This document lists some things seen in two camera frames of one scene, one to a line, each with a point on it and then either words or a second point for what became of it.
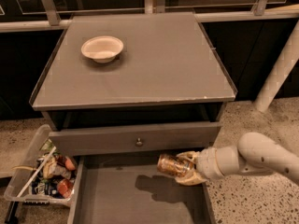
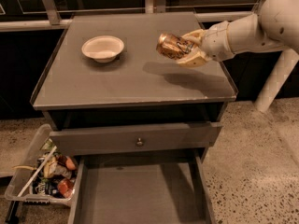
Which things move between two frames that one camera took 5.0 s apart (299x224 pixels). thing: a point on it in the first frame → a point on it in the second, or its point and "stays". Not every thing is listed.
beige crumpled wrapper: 51,168 stays
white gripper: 206,165 → 217,42
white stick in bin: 36,171 stays
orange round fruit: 69,164 stays
